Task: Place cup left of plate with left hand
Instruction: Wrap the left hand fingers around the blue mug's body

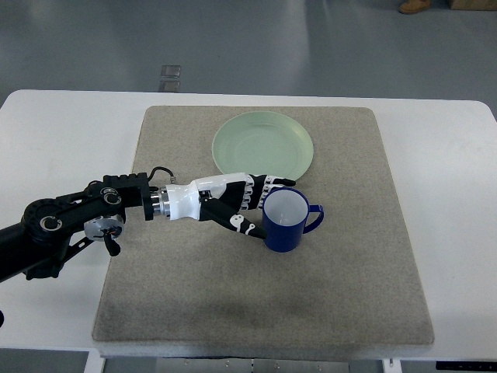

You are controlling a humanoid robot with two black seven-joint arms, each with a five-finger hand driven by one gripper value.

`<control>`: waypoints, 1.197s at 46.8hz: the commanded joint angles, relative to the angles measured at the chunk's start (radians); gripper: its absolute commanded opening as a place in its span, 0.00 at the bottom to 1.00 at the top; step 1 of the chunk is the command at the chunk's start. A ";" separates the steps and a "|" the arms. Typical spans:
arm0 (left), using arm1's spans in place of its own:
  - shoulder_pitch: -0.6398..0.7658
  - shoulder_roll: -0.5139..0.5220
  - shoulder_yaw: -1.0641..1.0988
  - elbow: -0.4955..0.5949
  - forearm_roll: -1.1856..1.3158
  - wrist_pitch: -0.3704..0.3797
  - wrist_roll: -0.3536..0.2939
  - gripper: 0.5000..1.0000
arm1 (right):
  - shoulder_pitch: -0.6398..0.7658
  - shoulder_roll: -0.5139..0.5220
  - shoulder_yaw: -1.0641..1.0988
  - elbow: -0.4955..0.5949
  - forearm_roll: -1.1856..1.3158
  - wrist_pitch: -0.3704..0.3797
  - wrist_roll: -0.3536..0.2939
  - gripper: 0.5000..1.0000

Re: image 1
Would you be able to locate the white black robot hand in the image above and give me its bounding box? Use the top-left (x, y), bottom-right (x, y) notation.
top-left (158, 173), bottom-right (296, 239)

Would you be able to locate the blue mug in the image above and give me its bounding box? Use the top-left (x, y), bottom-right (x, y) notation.
top-left (262, 187), bottom-right (325, 253)

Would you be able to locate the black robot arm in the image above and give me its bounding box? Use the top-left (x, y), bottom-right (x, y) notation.
top-left (1, 166), bottom-right (176, 281)

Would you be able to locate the green plate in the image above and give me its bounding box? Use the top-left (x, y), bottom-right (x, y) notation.
top-left (211, 111), bottom-right (314, 180)

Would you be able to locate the clear floor marker plate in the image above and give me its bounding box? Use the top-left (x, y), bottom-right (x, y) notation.
top-left (158, 64), bottom-right (181, 93)

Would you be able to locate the grey felt mat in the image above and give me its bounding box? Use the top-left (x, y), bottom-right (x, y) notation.
top-left (92, 106), bottom-right (434, 358)

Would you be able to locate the brown shoe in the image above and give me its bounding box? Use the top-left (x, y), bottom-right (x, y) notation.
top-left (398, 0), bottom-right (431, 15)

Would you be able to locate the black control panel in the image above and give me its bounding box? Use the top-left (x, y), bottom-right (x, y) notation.
top-left (436, 361), bottom-right (497, 372)

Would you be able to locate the cardboard box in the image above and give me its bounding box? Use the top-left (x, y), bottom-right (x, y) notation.
top-left (447, 0), bottom-right (497, 11)

